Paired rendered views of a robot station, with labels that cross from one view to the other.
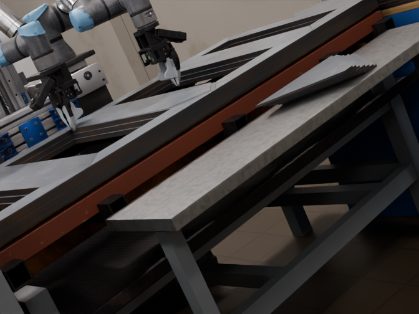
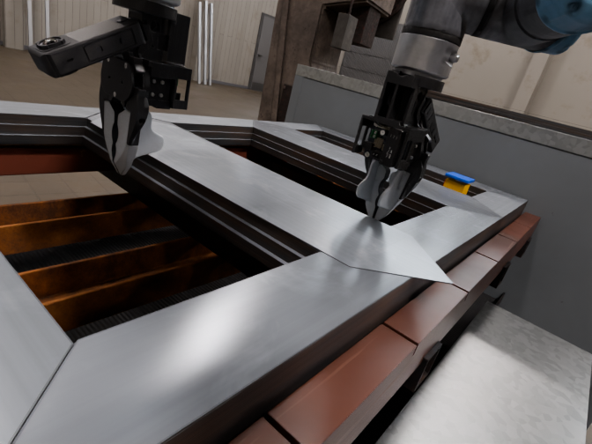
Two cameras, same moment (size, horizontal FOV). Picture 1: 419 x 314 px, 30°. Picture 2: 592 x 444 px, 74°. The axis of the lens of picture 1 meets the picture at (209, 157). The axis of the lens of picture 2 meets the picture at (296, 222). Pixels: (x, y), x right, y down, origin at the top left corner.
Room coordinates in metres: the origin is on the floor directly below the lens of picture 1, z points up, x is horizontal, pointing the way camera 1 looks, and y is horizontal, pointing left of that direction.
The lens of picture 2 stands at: (3.02, 0.07, 1.05)
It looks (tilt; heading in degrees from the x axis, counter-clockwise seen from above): 21 degrees down; 161
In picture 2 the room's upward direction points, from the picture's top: 15 degrees clockwise
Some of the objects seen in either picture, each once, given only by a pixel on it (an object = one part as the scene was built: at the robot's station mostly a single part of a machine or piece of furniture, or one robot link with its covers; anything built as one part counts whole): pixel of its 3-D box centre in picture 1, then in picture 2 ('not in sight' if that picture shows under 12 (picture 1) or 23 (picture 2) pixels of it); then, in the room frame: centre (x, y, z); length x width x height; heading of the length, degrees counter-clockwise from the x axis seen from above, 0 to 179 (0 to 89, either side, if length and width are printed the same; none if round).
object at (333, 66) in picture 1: (333, 73); not in sight; (2.08, -0.40, 0.77); 0.45 x 0.20 x 0.04; 127
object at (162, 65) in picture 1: (165, 75); (142, 144); (2.48, 0.02, 0.90); 0.06 x 0.03 x 0.09; 127
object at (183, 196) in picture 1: (305, 108); not in sight; (1.99, -0.28, 0.73); 1.20 x 0.26 x 0.03; 127
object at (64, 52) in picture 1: (53, 52); not in sight; (3.14, 0.39, 1.09); 0.15 x 0.15 x 0.10
